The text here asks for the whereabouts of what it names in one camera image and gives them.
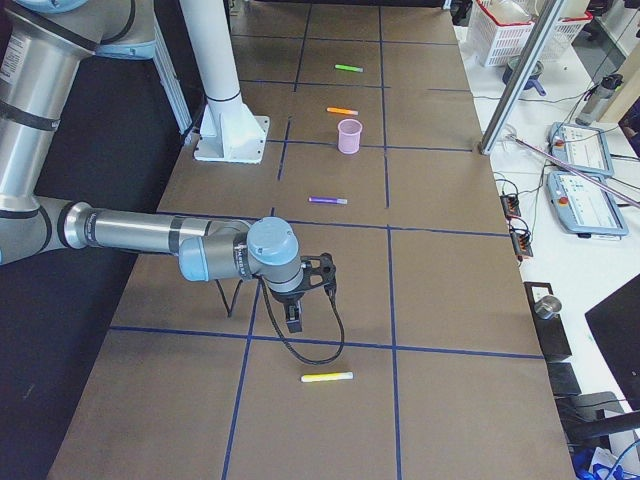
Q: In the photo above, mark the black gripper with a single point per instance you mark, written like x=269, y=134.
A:
x=287, y=298

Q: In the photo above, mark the yellow highlighter pen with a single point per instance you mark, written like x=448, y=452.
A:
x=327, y=377

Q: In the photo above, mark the purple highlighter pen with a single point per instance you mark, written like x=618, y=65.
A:
x=327, y=200

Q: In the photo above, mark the orange highlighter pen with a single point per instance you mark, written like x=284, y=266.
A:
x=342, y=111

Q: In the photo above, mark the green highlighter pen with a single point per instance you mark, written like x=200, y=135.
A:
x=349, y=68

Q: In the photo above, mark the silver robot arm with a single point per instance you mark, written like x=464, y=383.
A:
x=48, y=42

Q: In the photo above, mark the pink mesh pen holder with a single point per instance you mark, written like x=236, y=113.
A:
x=349, y=135

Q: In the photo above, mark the lower power strip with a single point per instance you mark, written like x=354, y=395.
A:
x=521, y=242

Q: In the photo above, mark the power strip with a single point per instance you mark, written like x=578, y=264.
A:
x=510, y=205
x=521, y=242

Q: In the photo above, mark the upper power strip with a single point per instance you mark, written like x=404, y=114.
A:
x=510, y=205

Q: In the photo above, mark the metal cup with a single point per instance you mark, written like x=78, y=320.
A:
x=547, y=307

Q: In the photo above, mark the black box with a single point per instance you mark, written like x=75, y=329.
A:
x=550, y=332

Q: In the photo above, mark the lower teach pendant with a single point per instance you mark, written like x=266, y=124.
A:
x=583, y=208

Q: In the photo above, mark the teach pendant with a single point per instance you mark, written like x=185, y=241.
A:
x=583, y=147
x=583, y=208

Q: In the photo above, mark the black monitor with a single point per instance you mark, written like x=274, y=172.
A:
x=614, y=324

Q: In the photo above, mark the upper teach pendant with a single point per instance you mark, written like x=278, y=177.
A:
x=583, y=147

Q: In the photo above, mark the long metal rod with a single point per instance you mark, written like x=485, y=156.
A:
x=571, y=169

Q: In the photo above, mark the white plastic basket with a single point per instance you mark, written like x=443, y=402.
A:
x=495, y=36

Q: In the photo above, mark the grey water bottle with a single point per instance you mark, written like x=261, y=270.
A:
x=598, y=98

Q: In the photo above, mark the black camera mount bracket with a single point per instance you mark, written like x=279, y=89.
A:
x=319, y=271

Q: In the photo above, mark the aluminium frame post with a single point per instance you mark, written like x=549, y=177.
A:
x=533, y=47

